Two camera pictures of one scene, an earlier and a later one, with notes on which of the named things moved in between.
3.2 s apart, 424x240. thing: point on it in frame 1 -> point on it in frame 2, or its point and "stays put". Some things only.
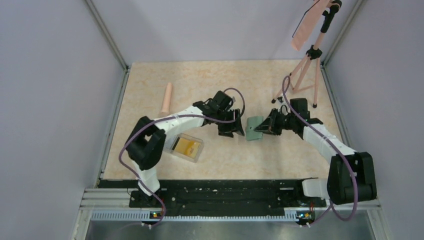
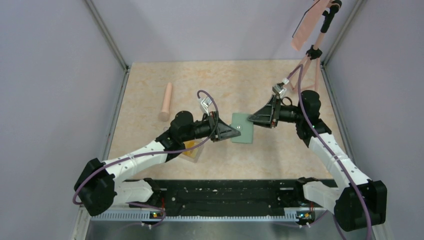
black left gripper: [227, 131] -> [222, 127]
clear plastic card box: [187, 147] stays put
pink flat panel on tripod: [308, 23] stays put
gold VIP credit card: [187, 147] stays put
